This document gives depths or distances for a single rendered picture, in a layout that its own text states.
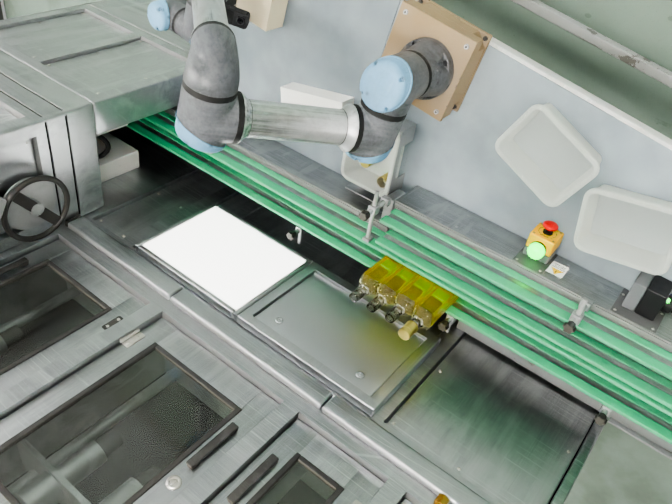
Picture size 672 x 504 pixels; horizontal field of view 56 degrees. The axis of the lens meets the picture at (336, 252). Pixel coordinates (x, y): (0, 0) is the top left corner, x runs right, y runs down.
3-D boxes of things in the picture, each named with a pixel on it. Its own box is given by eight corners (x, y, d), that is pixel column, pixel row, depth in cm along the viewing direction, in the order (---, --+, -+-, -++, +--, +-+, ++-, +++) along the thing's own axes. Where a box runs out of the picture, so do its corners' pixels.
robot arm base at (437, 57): (414, 25, 158) (395, 31, 151) (464, 57, 154) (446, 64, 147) (391, 78, 167) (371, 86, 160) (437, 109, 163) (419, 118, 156)
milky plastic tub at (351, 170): (355, 166, 201) (339, 176, 196) (367, 101, 188) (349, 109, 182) (401, 189, 194) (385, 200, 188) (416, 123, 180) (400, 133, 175)
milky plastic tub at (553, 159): (563, 198, 165) (550, 211, 159) (504, 135, 167) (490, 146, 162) (615, 157, 152) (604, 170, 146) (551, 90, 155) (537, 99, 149)
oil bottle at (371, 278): (395, 258, 191) (353, 292, 177) (399, 243, 187) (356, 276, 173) (411, 267, 189) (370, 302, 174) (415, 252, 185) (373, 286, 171)
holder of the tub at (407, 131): (354, 180, 205) (340, 189, 200) (368, 101, 188) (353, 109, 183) (398, 203, 198) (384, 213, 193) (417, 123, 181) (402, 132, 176)
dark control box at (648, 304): (630, 289, 163) (620, 306, 158) (644, 266, 158) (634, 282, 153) (662, 305, 160) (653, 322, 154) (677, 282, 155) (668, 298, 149)
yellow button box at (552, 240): (532, 241, 175) (521, 252, 170) (541, 219, 170) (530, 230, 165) (556, 253, 172) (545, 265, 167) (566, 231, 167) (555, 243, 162)
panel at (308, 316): (215, 208, 218) (134, 251, 196) (215, 201, 217) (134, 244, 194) (439, 345, 182) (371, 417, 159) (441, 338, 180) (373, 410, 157)
